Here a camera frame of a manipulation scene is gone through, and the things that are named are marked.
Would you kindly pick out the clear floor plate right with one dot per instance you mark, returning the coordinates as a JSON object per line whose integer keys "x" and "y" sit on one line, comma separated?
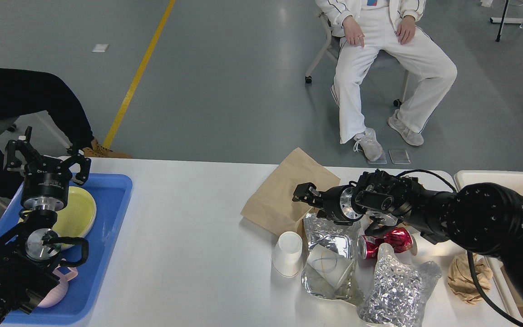
{"x": 399, "y": 156}

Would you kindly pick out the white stand base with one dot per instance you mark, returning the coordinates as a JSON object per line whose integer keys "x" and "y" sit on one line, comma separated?
{"x": 520, "y": 18}

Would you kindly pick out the person in black trousers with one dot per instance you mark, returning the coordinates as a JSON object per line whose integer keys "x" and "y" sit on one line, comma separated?
{"x": 28, "y": 92}

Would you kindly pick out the crumpled silver foil bag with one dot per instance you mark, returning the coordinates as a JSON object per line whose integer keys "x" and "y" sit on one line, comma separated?
{"x": 399, "y": 291}

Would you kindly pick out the silver foil pouch with paper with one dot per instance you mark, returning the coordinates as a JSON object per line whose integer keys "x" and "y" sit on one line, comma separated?
{"x": 329, "y": 272}

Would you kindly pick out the white paper cup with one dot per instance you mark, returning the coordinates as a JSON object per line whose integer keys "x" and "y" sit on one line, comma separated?
{"x": 286, "y": 257}

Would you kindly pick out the blue plastic tray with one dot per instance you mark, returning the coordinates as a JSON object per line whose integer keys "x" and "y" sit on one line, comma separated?
{"x": 111, "y": 192}

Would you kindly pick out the clear floor plate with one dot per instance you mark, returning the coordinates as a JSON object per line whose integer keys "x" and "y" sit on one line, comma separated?
{"x": 399, "y": 156}
{"x": 381, "y": 160}

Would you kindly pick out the small crumpled brown paper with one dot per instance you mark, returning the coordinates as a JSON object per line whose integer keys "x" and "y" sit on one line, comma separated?
{"x": 461, "y": 283}

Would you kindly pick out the beige plastic bin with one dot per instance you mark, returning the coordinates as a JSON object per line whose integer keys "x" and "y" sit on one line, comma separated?
{"x": 512, "y": 302}

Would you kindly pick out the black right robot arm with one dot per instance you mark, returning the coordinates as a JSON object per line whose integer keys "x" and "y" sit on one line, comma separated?
{"x": 482, "y": 218}

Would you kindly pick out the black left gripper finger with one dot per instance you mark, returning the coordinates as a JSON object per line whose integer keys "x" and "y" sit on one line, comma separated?
{"x": 76, "y": 166}
{"x": 21, "y": 156}

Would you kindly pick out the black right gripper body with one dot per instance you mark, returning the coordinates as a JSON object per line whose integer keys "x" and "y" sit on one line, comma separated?
{"x": 336, "y": 203}

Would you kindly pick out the pink ribbed mug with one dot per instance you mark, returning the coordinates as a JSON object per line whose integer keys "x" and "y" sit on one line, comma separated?
{"x": 65, "y": 275}

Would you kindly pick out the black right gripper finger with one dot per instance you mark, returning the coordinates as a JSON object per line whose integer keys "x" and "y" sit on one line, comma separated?
{"x": 307, "y": 193}

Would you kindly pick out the brown paper bag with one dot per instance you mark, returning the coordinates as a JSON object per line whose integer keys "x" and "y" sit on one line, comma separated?
{"x": 271, "y": 205}

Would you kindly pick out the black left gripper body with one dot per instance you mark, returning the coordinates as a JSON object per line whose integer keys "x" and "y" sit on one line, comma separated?
{"x": 45, "y": 190}

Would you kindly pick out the clear floor plate left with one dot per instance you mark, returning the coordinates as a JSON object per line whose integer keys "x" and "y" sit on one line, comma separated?
{"x": 381, "y": 160}

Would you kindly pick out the white wheeled chair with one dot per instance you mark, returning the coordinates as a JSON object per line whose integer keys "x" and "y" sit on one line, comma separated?
{"x": 331, "y": 48}

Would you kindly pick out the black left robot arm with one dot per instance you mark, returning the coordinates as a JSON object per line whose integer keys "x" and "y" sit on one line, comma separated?
{"x": 25, "y": 282}

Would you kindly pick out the white paper cup lying sideways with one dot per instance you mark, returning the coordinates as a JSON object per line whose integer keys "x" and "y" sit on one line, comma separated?
{"x": 425, "y": 247}

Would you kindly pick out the yellow round plastic plate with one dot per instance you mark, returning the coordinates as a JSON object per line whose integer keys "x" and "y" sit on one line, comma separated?
{"x": 46, "y": 220}

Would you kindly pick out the crushed red soda can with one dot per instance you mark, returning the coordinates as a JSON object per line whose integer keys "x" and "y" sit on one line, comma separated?
{"x": 399, "y": 238}

